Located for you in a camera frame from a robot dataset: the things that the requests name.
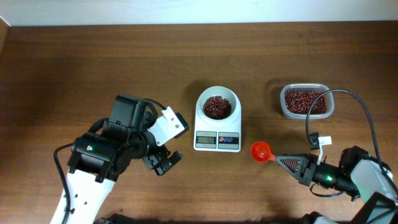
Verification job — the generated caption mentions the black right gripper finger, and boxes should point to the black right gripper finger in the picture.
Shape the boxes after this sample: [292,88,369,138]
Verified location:
[275,154,309,172]
[276,160,303,182]

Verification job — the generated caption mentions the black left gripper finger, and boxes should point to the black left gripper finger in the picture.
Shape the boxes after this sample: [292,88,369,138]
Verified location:
[142,148,170,170]
[155,151,183,176]

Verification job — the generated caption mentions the red plastic measuring scoop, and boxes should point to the red plastic measuring scoop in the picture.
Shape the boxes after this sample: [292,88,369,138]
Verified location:
[251,142,275,162]

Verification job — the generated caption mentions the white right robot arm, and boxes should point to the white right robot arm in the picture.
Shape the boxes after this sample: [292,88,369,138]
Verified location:
[273,146,397,223]

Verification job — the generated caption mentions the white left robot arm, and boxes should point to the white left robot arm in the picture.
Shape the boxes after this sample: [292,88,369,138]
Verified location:
[51,95,189,223]

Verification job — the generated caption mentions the white digital kitchen scale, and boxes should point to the white digital kitchen scale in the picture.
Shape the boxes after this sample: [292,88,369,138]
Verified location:
[193,109,242,152]

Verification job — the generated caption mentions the red beans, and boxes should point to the red beans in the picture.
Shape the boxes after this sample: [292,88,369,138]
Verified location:
[203,90,327,119]

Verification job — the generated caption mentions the clear plastic bean container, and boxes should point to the clear plastic bean container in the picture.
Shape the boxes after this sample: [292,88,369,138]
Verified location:
[280,83,335,121]

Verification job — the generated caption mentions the white round bowl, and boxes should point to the white round bowl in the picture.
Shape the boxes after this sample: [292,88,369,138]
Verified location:
[195,86,241,122]

